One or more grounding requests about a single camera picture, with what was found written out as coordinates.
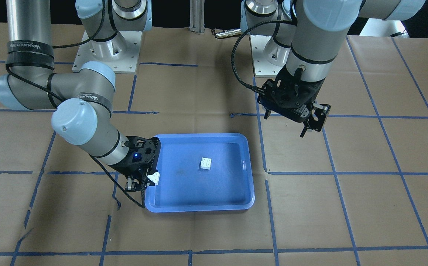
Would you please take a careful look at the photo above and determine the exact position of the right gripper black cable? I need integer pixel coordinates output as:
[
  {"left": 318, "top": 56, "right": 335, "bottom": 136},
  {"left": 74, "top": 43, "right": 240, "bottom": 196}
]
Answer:
[{"left": 6, "top": 0, "right": 148, "bottom": 209}]

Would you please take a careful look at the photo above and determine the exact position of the silver cylindrical connector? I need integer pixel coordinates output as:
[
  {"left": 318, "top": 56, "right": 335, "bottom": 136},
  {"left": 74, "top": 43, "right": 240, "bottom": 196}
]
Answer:
[{"left": 212, "top": 28, "right": 242, "bottom": 39}]

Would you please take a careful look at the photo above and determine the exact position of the blue plastic tray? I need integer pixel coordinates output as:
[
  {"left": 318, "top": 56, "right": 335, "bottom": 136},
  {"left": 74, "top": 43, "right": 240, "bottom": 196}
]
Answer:
[{"left": 145, "top": 133, "right": 256, "bottom": 213}]

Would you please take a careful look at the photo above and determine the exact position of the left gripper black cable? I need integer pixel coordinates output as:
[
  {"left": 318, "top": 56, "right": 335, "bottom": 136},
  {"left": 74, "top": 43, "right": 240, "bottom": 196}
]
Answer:
[{"left": 231, "top": 19, "right": 295, "bottom": 92}]

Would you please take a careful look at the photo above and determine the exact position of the aluminium frame post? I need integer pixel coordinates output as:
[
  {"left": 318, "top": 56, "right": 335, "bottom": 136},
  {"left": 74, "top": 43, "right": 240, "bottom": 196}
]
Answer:
[{"left": 188, "top": 0, "right": 205, "bottom": 34}]

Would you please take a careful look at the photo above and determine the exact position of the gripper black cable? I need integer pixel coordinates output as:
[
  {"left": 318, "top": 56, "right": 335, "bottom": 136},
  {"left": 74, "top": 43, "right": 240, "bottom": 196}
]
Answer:
[
  {"left": 231, "top": 19, "right": 295, "bottom": 92},
  {"left": 6, "top": 0, "right": 148, "bottom": 209}
]

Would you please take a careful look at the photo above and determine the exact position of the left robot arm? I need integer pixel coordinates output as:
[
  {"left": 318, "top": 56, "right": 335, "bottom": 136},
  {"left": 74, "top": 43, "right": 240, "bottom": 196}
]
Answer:
[{"left": 231, "top": 0, "right": 425, "bottom": 137}]

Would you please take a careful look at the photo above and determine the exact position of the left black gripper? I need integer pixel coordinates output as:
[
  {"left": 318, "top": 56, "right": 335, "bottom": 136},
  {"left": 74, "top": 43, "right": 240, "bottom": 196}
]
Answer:
[{"left": 257, "top": 68, "right": 331, "bottom": 138}]

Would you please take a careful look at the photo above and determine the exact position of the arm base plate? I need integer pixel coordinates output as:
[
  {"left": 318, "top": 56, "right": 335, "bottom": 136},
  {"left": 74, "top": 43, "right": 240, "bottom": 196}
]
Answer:
[
  {"left": 250, "top": 35, "right": 290, "bottom": 78},
  {"left": 72, "top": 31, "right": 143, "bottom": 74}
]

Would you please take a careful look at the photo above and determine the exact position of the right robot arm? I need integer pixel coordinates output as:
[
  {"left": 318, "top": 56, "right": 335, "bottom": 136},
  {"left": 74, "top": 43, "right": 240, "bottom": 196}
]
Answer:
[{"left": 0, "top": 0, "right": 161, "bottom": 192}]

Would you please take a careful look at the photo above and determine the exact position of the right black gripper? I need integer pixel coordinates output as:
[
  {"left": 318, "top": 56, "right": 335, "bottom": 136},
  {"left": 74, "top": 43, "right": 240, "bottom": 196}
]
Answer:
[{"left": 116, "top": 136, "right": 161, "bottom": 192}]

